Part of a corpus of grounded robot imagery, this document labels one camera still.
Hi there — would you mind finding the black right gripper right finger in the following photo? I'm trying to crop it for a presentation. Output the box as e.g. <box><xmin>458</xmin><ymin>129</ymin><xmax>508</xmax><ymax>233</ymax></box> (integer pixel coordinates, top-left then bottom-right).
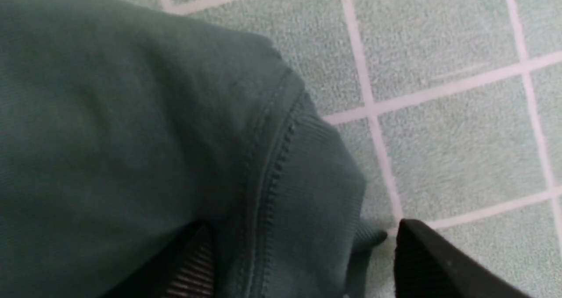
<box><xmin>394</xmin><ymin>219</ymin><xmax>527</xmax><ymax>298</ymax></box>

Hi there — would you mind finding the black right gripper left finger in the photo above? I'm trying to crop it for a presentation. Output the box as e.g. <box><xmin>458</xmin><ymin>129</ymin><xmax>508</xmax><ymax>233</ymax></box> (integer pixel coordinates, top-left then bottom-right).
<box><xmin>104</xmin><ymin>222</ymin><xmax>215</xmax><ymax>298</ymax></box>

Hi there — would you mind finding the green long-sleeved shirt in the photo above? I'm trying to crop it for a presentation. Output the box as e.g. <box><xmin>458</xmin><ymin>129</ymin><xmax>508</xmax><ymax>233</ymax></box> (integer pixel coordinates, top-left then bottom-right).
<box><xmin>1</xmin><ymin>0</ymin><xmax>387</xmax><ymax>298</ymax></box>

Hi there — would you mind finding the green checkered tablecloth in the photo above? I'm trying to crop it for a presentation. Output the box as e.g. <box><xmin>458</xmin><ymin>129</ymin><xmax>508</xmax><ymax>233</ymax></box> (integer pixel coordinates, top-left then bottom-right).
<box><xmin>124</xmin><ymin>0</ymin><xmax>561</xmax><ymax>298</ymax></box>

